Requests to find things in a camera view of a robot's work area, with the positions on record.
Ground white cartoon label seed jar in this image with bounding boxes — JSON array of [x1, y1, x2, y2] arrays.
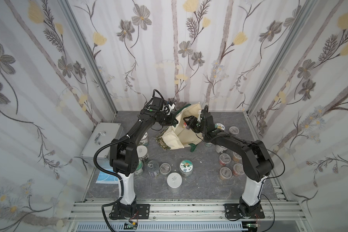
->
[[215, 123, 225, 131]]

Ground clear purple label seed jar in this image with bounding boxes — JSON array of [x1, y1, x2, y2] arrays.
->
[[229, 126, 239, 136]]

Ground red orange label seed jar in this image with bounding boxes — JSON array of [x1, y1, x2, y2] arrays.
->
[[179, 159, 193, 177]]

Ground clear jar brown contents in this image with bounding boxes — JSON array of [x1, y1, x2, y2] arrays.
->
[[233, 152, 242, 163]]

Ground white purple cartoon seed jar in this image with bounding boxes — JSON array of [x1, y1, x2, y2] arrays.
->
[[134, 160, 144, 175]]

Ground yellow stripe lid jar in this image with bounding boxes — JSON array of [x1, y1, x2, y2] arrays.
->
[[219, 167, 233, 181]]

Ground grey label seed jar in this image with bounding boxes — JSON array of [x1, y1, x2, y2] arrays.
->
[[167, 173, 183, 193]]

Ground plain white lid jar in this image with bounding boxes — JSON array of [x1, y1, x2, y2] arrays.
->
[[137, 145, 149, 164]]

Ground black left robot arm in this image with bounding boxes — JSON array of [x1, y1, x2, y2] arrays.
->
[[93, 89, 178, 218]]

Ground cream canvas tote bag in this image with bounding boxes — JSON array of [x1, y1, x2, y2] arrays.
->
[[160, 103, 203, 152]]

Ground white text label jar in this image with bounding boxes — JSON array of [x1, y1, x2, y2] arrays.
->
[[215, 145, 227, 154]]

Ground red green label jar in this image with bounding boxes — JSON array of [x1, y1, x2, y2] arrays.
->
[[218, 153, 231, 166]]

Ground silver tin can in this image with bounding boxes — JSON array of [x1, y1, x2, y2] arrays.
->
[[147, 160, 160, 178]]

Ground grey metal case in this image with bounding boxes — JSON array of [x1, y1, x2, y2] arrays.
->
[[81, 122, 124, 166]]

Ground blue face mask pack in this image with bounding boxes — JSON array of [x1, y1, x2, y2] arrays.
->
[[96, 171, 119, 184]]

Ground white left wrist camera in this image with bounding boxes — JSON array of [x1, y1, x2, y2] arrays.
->
[[163, 103, 175, 115]]

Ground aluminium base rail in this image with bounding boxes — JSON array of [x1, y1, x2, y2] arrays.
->
[[68, 200, 311, 232]]

